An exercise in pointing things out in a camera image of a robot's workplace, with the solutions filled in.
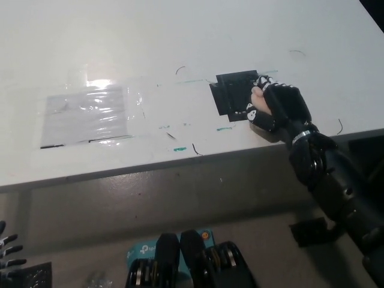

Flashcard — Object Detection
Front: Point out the clear plastic sheet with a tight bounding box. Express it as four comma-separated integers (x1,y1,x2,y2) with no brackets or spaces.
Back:
39,86,133,150

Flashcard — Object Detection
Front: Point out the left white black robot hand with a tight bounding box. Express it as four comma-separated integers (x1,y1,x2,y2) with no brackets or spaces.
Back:
0,220,28,281

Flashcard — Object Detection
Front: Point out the black tape mask patch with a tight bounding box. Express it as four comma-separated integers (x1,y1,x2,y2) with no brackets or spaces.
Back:
209,70,262,123

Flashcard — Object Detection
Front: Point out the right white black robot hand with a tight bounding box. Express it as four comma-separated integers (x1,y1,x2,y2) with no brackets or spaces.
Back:
245,75,316,142

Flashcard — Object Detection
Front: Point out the pink dumpling face toy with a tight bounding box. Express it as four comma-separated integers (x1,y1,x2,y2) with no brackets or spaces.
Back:
250,86,272,116

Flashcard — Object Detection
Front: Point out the crumpled clear plastic wrap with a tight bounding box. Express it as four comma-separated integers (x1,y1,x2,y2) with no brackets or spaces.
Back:
85,271,113,288

